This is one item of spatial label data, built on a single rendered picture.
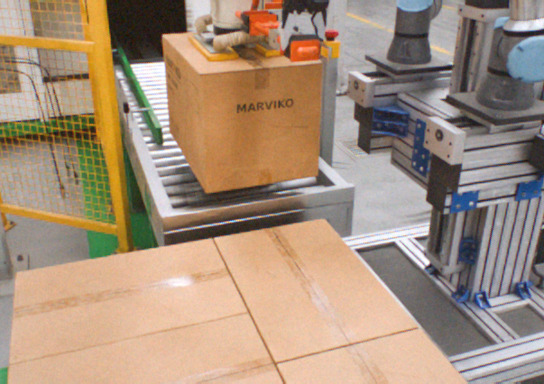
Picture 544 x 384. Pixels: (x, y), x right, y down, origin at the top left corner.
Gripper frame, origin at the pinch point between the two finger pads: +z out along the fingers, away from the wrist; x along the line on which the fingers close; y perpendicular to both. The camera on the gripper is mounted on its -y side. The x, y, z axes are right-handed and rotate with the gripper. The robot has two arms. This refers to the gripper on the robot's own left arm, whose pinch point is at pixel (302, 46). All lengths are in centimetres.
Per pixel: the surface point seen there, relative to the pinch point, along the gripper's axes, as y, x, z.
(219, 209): 31, 15, 60
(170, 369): -30, 42, 67
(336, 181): 40, -32, 61
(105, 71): 107, 43, 31
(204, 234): 32, 20, 69
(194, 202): 53, 19, 68
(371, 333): -34, -8, 66
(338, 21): 315, -161, 56
